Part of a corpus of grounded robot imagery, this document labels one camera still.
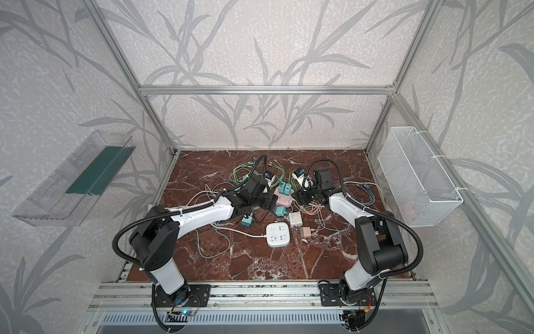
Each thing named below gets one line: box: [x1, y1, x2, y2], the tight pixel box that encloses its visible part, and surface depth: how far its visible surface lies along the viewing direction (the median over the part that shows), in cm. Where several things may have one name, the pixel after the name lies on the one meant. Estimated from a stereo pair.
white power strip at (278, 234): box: [265, 221, 291, 248], surface depth 88 cm
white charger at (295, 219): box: [288, 211, 304, 228], surface depth 93 cm
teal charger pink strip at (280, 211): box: [275, 205, 288, 218], surface depth 94 cm
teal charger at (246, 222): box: [241, 215, 254, 228], surface depth 92 cm
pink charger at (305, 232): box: [300, 226, 312, 238], surface depth 89 cm
